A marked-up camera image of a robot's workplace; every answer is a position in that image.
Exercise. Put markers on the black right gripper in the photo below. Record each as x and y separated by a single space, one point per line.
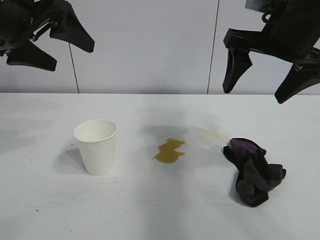
292 30

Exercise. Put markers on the white paper cup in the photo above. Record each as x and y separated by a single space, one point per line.
97 155

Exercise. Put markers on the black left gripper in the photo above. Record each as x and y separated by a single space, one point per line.
15 22

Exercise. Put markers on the dark grey purple cloth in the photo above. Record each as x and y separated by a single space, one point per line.
250 180

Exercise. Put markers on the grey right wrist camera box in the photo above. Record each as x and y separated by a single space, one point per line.
255 5

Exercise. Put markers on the brown liquid puddle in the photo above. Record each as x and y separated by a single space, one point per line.
168 152

